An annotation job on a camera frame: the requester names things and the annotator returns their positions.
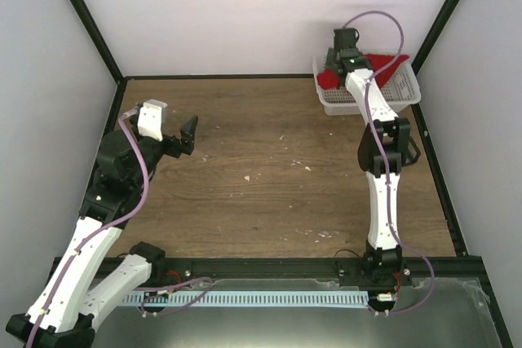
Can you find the black brooch box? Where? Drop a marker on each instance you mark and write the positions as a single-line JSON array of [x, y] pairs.
[[413, 153]]

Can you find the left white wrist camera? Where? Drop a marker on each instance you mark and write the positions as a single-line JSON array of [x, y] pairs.
[[152, 115]]

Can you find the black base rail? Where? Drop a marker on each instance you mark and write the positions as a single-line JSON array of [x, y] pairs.
[[348, 271]]

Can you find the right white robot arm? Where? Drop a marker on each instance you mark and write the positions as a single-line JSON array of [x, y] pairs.
[[383, 150]]

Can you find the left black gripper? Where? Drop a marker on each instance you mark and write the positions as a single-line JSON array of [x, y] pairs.
[[188, 134]]

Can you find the light blue cable duct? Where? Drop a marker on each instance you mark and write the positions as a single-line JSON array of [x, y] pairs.
[[333, 299]]

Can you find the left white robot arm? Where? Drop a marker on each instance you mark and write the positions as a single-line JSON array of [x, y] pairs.
[[71, 309]]

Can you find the white plastic basket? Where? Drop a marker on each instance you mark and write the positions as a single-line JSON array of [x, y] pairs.
[[400, 90]]

